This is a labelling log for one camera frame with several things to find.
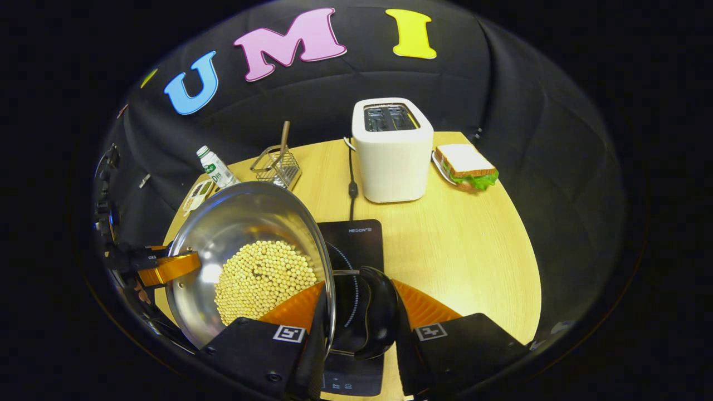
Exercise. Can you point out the wooden stick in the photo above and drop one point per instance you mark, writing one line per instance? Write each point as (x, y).
(284, 142)

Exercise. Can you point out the white divided seasoning tray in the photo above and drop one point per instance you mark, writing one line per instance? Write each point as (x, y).
(199, 196)

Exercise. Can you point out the small metal clip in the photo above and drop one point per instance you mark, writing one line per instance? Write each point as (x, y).
(144, 180)

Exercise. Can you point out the heap of yellow soybeans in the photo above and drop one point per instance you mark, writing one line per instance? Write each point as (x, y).
(262, 281)

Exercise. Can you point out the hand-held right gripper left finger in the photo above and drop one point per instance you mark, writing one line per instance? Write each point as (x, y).
(262, 356)

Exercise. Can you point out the white toaster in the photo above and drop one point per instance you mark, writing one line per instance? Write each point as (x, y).
(392, 161)

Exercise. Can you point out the sandwich with lettuce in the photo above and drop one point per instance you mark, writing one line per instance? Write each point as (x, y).
(467, 167)

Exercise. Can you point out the stainless steel pot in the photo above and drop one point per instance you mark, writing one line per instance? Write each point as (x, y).
(223, 234)

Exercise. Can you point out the small white green bottle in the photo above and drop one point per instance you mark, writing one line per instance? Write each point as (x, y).
(217, 168)

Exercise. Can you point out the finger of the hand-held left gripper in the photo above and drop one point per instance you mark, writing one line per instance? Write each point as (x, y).
(170, 268)

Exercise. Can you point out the black induction cooktop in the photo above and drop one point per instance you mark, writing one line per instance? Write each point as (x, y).
(362, 245)

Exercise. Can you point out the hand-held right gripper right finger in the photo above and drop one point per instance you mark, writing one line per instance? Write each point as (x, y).
(462, 345)

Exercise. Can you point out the black backdrop cloth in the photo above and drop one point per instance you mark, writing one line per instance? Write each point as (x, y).
(529, 139)

